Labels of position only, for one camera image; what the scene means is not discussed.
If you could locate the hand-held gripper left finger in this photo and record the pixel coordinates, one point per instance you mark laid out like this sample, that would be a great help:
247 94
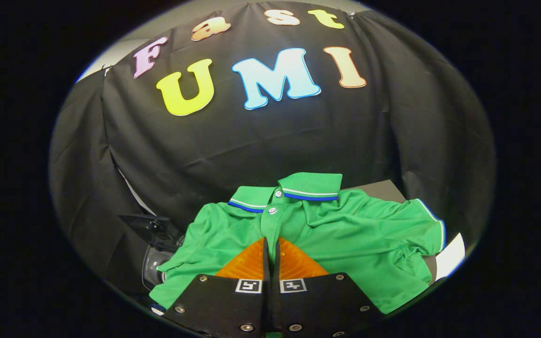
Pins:
219 305

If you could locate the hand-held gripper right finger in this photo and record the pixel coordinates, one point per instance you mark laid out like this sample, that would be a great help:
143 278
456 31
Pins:
322 305

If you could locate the green polo shirt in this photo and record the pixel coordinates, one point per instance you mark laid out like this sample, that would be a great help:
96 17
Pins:
359 244

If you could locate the grey beige cabinet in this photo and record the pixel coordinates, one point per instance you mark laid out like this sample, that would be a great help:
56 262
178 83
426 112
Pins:
378 189

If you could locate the white paper sheet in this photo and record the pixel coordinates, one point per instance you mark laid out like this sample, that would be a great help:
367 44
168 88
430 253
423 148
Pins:
451 258

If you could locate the black backdrop cloth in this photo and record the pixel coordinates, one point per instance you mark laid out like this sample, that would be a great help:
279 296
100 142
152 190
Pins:
275 136

